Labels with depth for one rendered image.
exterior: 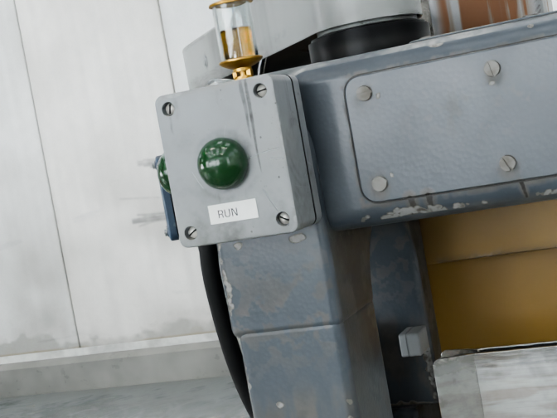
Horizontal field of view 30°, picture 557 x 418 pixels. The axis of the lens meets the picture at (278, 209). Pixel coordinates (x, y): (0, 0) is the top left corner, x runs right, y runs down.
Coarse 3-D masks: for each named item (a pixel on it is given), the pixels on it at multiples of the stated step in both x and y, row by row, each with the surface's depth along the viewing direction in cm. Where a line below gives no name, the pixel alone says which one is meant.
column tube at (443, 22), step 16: (432, 0) 108; (448, 0) 108; (464, 0) 107; (480, 0) 107; (496, 0) 106; (512, 0) 105; (528, 0) 105; (544, 0) 107; (432, 16) 109; (448, 16) 108; (464, 16) 107; (480, 16) 107; (496, 16) 106; (512, 16) 106; (448, 32) 108
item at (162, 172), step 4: (160, 160) 62; (164, 160) 62; (160, 164) 62; (164, 164) 62; (160, 168) 62; (164, 168) 62; (160, 172) 62; (164, 172) 62; (160, 176) 62; (164, 176) 62; (160, 180) 62; (164, 180) 62; (168, 180) 62; (164, 184) 62; (168, 184) 62; (164, 188) 62; (168, 188) 62
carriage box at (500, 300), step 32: (512, 256) 88; (544, 256) 87; (448, 288) 90; (480, 288) 89; (512, 288) 88; (544, 288) 88; (448, 320) 91; (480, 320) 90; (512, 320) 89; (544, 320) 88
